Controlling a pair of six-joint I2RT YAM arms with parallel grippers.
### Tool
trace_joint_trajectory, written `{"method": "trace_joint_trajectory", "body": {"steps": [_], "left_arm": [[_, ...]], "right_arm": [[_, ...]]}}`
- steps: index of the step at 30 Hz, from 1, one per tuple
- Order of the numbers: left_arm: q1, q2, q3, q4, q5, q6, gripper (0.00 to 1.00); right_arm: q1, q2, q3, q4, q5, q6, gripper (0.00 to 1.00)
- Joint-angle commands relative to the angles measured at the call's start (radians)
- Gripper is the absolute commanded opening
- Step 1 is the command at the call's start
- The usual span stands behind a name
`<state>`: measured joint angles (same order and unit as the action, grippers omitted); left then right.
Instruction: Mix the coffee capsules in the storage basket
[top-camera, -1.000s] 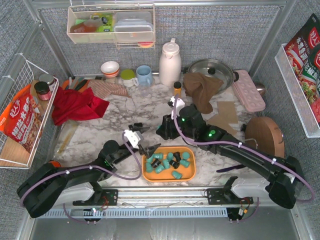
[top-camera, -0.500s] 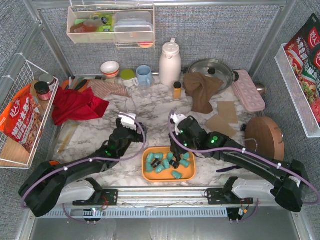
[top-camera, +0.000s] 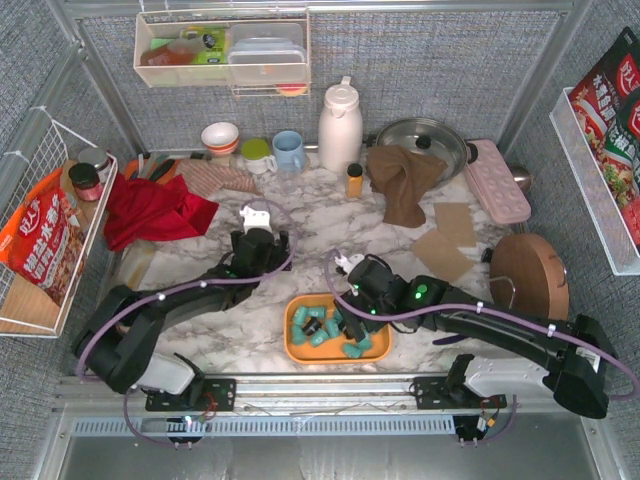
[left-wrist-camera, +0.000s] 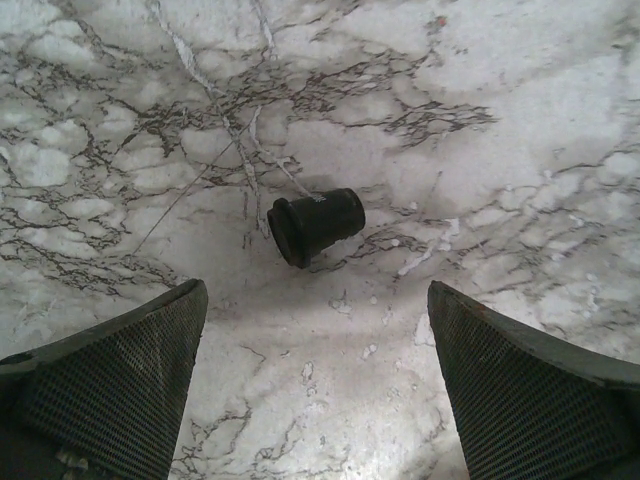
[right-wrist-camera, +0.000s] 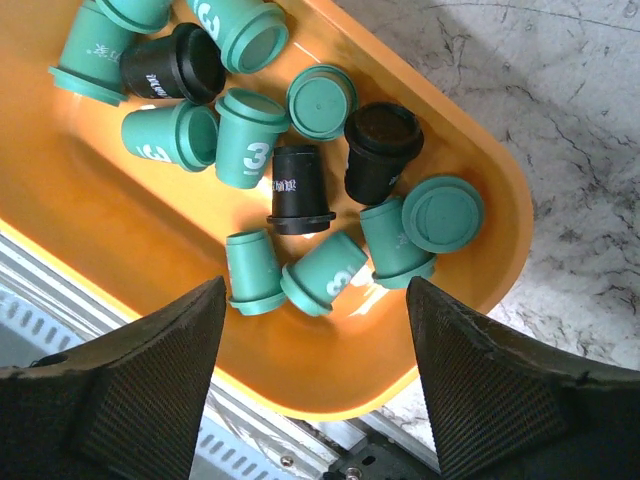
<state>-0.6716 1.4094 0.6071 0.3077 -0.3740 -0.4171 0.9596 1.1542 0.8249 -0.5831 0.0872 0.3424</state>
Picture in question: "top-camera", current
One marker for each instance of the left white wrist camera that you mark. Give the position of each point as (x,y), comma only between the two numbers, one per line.
(255,219)

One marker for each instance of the white wire wall basket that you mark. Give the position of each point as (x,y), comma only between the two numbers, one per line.
(26,310)

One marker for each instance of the blue mug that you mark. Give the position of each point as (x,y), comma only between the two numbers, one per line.
(288,149)

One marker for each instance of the red cloth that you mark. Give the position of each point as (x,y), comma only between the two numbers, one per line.
(139,209)

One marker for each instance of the pink egg tray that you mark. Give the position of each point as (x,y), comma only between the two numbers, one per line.
(491,181)

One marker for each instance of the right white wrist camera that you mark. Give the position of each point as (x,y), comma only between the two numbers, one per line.
(347,264)

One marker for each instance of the black coffee capsule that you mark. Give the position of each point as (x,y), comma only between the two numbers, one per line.
(313,325)

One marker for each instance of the round wooden board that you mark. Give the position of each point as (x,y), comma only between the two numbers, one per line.
(527,276)

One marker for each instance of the white orange striped bowl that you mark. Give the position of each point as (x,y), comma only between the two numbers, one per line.
(220,138)

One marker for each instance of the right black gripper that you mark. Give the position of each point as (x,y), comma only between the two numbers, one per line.
(347,310)

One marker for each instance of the white thermos jug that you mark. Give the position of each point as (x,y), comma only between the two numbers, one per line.
(340,131)

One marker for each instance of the steel pot with lid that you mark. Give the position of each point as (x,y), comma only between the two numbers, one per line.
(429,137)

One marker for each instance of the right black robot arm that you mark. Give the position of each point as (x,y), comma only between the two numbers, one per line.
(571,355)

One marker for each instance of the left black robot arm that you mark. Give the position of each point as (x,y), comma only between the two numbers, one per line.
(119,340)

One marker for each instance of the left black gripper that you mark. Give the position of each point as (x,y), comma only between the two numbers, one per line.
(258,244)

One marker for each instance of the clear plastic food container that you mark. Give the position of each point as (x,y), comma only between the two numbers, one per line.
(267,53)

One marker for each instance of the green lid white cup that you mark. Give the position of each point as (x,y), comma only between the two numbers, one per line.
(257,157)

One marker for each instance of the brown cloth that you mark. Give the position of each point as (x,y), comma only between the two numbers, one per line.
(402,177)

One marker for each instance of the cream wall shelf basket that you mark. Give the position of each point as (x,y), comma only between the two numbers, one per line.
(163,59)

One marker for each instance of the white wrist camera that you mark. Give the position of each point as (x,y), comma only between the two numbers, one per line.
(255,219)
(347,264)

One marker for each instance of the striped beige cloth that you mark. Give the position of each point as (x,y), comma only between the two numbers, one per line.
(204,178)

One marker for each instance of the red seasoning packet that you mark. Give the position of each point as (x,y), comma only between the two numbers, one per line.
(606,105)

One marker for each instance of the orange spice bottle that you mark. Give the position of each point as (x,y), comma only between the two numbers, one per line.
(354,180)

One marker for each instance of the black small lid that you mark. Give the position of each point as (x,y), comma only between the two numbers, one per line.
(486,256)

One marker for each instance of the right white wall basket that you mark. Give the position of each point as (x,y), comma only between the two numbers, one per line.
(615,238)

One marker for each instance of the purple handled knife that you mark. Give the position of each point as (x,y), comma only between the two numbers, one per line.
(448,340)

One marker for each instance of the red lid glass jar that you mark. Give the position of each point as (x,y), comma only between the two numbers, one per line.
(86,182)

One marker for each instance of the orange plastic tray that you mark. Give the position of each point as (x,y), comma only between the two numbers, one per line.
(298,347)

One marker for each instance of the silver lid glass jar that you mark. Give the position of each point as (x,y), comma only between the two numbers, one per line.
(96,157)

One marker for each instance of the teal coffee capsule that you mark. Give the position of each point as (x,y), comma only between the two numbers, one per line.
(332,328)
(319,312)
(364,345)
(300,316)
(319,338)
(352,351)
(338,316)

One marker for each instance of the red snack bag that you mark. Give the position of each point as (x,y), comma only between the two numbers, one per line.
(40,243)

